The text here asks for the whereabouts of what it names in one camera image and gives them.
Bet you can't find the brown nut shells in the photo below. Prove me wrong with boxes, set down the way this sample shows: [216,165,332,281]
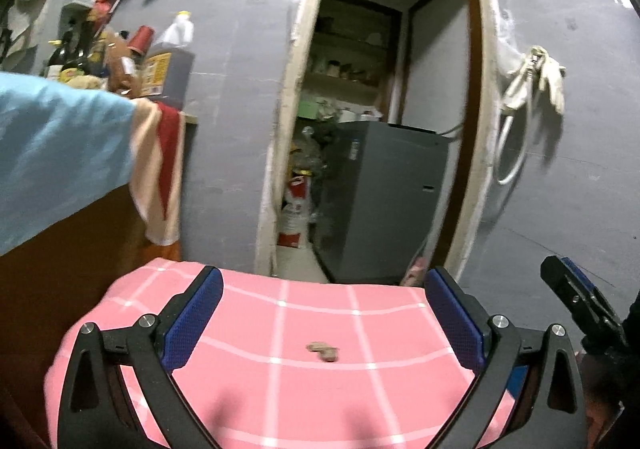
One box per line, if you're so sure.
[306,342,338,362]

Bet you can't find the brown wooden cabinet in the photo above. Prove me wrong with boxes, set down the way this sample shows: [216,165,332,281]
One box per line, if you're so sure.
[1,186,181,448]

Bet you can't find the pink checked tablecloth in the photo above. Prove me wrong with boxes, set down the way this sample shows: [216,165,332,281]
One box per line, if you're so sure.
[43,256,519,449]

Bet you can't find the cream rubber gloves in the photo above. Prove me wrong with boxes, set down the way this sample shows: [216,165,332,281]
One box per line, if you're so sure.
[501,45,566,116]

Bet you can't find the grey washing machine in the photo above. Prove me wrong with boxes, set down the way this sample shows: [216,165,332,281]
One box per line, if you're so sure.
[312,122,449,284]

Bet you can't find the blue striped towel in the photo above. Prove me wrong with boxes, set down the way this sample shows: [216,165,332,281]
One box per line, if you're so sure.
[1,72,186,253]

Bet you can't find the large oil jug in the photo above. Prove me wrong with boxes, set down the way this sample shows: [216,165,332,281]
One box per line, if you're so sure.
[141,10,195,110]

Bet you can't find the red cup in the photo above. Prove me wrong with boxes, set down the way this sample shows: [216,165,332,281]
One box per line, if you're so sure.
[128,26,155,56]

